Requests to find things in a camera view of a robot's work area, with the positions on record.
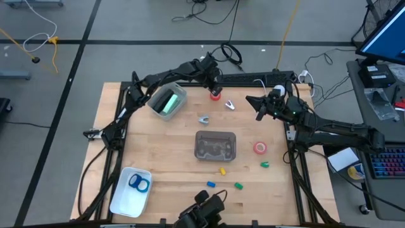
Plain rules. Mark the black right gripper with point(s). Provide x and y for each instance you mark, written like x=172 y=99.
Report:
x=275 y=106

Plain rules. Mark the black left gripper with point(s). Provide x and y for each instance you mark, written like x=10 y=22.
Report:
x=210 y=71

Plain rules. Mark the red tape roll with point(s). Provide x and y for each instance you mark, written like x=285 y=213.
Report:
x=215 y=98

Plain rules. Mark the pink tape roll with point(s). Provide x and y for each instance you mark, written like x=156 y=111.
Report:
x=254 y=148

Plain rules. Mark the green mini stapler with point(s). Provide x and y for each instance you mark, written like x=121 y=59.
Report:
x=264 y=164
x=239 y=186

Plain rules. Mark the yellow mini stapler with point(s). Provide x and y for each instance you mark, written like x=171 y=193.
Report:
x=223 y=171

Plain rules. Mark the blue mini stapler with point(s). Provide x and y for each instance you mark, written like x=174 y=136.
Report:
x=211 y=184

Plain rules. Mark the light blue tape roll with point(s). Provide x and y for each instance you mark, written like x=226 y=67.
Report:
x=149 y=185

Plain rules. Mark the dark blue tape roll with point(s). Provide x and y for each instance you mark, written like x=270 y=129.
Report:
x=129 y=180

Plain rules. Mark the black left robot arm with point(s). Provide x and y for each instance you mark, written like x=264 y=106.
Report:
x=171 y=74

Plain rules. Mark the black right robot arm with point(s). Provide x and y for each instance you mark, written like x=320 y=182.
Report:
x=341 y=130

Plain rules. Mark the white stapler remover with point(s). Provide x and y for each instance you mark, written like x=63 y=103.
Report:
x=230 y=105

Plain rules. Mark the grey-blue stapler remover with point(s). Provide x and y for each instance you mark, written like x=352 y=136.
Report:
x=201 y=119

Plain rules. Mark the mint green stapler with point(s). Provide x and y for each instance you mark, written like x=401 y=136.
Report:
x=171 y=104

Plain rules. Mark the black stapler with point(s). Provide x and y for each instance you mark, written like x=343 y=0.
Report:
x=162 y=99

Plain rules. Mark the white globe bulb lamp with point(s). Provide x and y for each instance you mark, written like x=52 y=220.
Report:
x=280 y=88

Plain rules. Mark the light grey plastic bin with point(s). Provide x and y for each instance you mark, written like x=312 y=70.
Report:
x=177 y=90

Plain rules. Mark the smoky transparent grey bin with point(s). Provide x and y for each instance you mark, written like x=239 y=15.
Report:
x=215 y=134

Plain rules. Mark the white power adapter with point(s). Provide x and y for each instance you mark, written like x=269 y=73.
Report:
x=303 y=74

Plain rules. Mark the grey side desk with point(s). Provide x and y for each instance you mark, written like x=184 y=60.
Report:
x=356 y=95

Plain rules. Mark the white paper box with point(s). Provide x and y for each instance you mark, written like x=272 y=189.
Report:
x=343 y=159

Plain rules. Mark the yellow blue round pad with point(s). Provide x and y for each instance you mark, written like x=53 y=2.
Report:
x=354 y=172

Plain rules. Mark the black mini computer box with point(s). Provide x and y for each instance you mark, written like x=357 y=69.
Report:
x=376 y=76

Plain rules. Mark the clear plastic bag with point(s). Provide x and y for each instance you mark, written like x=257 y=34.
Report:
x=379 y=104

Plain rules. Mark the red tool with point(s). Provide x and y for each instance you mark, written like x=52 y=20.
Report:
x=401 y=104

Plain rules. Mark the computer monitor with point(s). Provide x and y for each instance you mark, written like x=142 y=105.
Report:
x=386 y=38

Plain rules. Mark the backlit keyboard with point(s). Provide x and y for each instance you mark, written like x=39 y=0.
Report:
x=389 y=163

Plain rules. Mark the white plastic bin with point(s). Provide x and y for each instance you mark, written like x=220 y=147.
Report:
x=129 y=202

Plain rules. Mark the black caster wheel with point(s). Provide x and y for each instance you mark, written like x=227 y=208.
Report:
x=364 y=209

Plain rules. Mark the black round floor plug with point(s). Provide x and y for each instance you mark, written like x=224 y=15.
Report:
x=35 y=59

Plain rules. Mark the grey cart base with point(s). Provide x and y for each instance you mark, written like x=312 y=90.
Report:
x=31 y=2
x=14 y=75

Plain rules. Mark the black floor equipment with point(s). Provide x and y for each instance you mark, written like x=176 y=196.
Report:
x=3 y=106

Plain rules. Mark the silver metal bracket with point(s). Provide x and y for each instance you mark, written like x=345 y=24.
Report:
x=290 y=135
x=93 y=134

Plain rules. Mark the black aluminium table frame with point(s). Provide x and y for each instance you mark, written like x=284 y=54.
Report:
x=297 y=193

